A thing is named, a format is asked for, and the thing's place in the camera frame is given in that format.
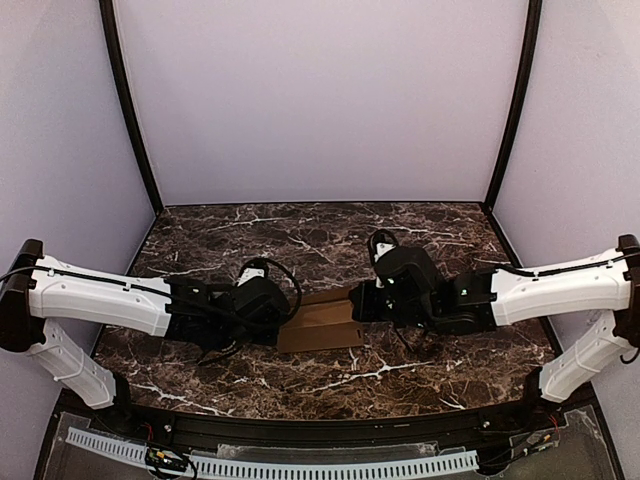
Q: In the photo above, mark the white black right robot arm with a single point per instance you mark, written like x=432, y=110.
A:
x=408, y=290

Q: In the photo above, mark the right small circuit board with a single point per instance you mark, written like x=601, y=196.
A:
x=538, y=443

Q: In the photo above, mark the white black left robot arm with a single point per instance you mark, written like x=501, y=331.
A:
x=38, y=290

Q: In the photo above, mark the brown cardboard box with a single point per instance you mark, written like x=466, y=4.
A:
x=323, y=322

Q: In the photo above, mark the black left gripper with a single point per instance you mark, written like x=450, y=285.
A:
x=270, y=334

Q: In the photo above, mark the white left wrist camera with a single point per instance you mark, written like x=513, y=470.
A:
x=247, y=273

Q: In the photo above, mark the black right frame post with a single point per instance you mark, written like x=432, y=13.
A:
x=526, y=58

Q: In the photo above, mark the black left frame post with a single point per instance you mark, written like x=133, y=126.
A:
x=128, y=109

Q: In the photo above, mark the black frame post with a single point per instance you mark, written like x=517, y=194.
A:
x=128, y=109
x=526, y=58

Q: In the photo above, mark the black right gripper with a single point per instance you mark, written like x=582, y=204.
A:
x=362, y=303

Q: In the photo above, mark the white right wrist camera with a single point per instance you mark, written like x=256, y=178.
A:
x=381, y=249

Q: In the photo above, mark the small green circuit board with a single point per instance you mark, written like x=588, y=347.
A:
x=165, y=459

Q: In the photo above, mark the black front table rail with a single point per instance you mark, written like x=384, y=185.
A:
x=475, y=428

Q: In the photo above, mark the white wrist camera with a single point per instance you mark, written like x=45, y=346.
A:
x=247, y=273
x=381, y=249

